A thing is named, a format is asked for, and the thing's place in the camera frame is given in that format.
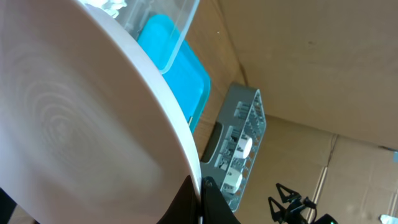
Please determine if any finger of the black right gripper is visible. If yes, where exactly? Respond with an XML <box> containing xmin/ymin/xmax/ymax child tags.
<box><xmin>268</xmin><ymin>197</ymin><xmax>287</xmax><ymax>223</ymax></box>
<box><xmin>275</xmin><ymin>183</ymin><xmax>301</xmax><ymax>203</ymax></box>

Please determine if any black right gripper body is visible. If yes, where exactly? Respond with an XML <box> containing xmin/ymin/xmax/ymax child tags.
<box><xmin>282</xmin><ymin>197</ymin><xmax>317</xmax><ymax>224</ymax></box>

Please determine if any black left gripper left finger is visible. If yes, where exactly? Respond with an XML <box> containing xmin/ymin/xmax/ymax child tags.
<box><xmin>157</xmin><ymin>175</ymin><xmax>198</xmax><ymax>224</ymax></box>

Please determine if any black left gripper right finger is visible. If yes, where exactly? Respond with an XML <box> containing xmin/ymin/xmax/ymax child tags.
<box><xmin>201</xmin><ymin>176</ymin><xmax>240</xmax><ymax>224</ymax></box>

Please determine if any grey saucer bowl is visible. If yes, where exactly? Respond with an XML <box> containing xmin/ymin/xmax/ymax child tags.
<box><xmin>224</xmin><ymin>168</ymin><xmax>243</xmax><ymax>194</ymax></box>

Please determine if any small white bowl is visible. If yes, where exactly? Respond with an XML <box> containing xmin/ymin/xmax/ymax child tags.
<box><xmin>234</xmin><ymin>134</ymin><xmax>253</xmax><ymax>159</ymax></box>

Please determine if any large white plate with crumbs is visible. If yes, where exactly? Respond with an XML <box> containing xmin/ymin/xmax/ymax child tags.
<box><xmin>1</xmin><ymin>1</ymin><xmax>201</xmax><ymax>223</ymax></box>

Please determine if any white napkin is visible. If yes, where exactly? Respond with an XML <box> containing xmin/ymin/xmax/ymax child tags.
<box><xmin>81</xmin><ymin>0</ymin><xmax>127</xmax><ymax>19</ymax></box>

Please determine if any grey dishwasher rack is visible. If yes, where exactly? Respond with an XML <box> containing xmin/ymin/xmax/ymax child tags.
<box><xmin>200</xmin><ymin>83</ymin><xmax>267</xmax><ymax>212</ymax></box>

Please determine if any teal plastic tray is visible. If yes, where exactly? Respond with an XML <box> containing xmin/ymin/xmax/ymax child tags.
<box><xmin>138</xmin><ymin>14</ymin><xmax>211</xmax><ymax>132</ymax></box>

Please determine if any clear plastic bin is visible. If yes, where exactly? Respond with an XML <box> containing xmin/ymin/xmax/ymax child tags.
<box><xmin>77</xmin><ymin>0</ymin><xmax>200</xmax><ymax>75</ymax></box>

